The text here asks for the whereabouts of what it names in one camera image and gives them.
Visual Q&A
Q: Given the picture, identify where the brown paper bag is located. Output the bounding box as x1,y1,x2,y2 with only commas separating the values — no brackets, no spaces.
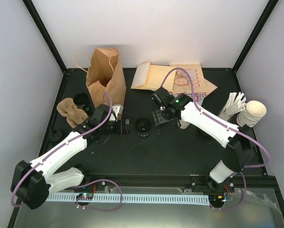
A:
73,48,127,107

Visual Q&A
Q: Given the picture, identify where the light blue cable duct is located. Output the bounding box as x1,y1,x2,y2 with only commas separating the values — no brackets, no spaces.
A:
46,192,210,206

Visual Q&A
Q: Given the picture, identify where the white paper cup stack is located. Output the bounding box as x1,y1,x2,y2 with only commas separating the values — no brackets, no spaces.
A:
178,120,190,129

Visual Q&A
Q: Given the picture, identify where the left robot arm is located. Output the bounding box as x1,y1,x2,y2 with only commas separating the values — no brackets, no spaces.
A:
10,104,131,209

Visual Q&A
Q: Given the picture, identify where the black cup sleeve stack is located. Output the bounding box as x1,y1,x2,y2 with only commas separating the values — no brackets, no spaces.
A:
73,93,90,115

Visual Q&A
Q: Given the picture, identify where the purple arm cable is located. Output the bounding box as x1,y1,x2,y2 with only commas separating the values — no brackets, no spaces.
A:
161,67,271,211
10,92,122,211

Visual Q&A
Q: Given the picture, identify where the brown cardboard cup carrier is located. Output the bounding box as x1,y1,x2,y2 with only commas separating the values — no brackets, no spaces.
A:
57,98,88,129

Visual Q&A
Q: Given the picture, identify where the tan flat paper bag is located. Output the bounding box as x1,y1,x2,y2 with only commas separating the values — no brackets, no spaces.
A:
205,79,217,96

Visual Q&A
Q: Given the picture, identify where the right black frame post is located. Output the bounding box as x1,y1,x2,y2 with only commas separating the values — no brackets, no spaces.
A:
232,0,279,73

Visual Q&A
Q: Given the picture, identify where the jar of white stirrers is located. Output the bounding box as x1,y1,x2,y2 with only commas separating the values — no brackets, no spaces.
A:
218,92,246,121

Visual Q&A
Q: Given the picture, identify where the cakes printed paper bag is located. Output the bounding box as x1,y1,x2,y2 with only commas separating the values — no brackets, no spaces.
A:
170,63,207,94

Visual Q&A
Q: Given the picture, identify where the black frame post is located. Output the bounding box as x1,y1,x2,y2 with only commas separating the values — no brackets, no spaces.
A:
22,0,67,73
232,0,279,73

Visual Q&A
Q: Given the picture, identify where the black sleeved paper cup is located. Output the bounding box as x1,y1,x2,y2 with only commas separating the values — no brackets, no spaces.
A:
135,118,152,137

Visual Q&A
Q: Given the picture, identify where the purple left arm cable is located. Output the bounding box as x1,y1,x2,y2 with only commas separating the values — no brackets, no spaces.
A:
10,92,122,211

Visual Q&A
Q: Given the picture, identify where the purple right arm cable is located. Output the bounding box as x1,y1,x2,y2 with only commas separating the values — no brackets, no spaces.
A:
161,67,271,211

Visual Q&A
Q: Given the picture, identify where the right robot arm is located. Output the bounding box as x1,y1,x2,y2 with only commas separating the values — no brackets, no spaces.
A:
152,87,256,191

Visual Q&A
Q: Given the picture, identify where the yellow padded envelope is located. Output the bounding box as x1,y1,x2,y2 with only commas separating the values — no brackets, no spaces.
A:
131,62,173,91

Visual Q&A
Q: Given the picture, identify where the white lid stack on sleeve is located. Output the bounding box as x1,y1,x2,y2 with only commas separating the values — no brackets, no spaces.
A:
236,100,267,128

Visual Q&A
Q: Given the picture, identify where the blue checkered paper bag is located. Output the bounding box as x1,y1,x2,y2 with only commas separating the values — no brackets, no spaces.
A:
170,92,207,105

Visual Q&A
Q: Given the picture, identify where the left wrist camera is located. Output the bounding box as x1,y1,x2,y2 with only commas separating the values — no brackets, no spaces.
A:
109,104,123,121

